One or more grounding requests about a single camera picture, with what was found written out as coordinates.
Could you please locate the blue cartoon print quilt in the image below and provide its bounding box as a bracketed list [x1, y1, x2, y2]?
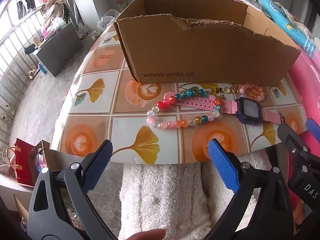
[257, 0, 320, 63]

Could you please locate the brown cardboard box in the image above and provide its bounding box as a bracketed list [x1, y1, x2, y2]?
[114, 0, 301, 87]

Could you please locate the lace trimmed patterned cushion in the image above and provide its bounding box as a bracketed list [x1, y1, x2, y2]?
[237, 0, 263, 9]

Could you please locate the white plastic bag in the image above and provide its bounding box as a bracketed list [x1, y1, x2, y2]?
[97, 9, 122, 32]

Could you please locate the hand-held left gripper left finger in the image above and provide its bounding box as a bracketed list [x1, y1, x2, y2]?
[27, 139, 118, 240]

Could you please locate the pink floral blanket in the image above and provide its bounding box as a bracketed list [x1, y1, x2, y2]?
[216, 0, 320, 230]

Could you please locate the dark hanging jacket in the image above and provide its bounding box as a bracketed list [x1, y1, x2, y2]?
[16, 0, 37, 19]

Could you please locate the pink bead bracelet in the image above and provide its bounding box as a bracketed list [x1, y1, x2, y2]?
[239, 82, 266, 102]

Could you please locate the multicolour glass bead bracelet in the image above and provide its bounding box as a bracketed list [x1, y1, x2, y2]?
[147, 88, 223, 130]

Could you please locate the pile of household clutter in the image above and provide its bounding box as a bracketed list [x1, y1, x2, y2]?
[32, 0, 70, 53]

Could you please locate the red gift bag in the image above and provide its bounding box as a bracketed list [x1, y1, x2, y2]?
[14, 138, 42, 187]

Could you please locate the brown paper bag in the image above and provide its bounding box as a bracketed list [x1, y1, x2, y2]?
[28, 140, 60, 180]

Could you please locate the person's left hand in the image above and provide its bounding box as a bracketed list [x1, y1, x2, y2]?
[130, 229, 167, 240]

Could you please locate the pink strap smart watch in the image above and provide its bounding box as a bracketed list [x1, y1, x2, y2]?
[172, 97, 285, 125]

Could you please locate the grey cabinet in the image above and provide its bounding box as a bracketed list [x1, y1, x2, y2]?
[32, 21, 84, 77]

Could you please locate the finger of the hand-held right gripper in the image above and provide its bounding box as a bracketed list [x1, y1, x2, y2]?
[305, 118, 320, 140]
[277, 123, 320, 178]

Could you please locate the leaf and coffee pattern tablecloth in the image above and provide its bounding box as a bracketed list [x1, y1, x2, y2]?
[50, 17, 308, 165]

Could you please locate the metal window railing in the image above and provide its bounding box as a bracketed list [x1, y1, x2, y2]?
[0, 5, 48, 145]

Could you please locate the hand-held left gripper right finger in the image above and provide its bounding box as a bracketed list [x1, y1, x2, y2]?
[207, 138, 293, 240]

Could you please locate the gold charm chain bracelet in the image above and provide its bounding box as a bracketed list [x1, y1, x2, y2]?
[179, 86, 242, 99]

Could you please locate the beige handbag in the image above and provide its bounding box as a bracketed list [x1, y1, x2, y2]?
[0, 146, 19, 178]

